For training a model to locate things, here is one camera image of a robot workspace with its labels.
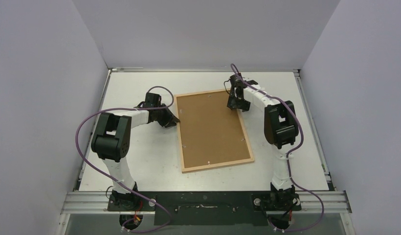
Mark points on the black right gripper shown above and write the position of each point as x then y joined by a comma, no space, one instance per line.
238,102

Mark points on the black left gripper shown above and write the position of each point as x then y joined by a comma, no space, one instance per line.
170,120

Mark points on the brown frame backing board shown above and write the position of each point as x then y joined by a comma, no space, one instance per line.
211,129

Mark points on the light wooden picture frame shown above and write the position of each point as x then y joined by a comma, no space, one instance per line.
216,165

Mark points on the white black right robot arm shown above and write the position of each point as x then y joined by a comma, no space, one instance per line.
280,129

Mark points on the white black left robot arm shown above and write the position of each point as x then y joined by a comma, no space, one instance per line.
111,143

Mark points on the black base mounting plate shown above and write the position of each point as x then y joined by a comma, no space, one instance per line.
174,208

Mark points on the aluminium front extrusion rail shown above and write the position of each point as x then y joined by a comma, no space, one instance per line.
96,202

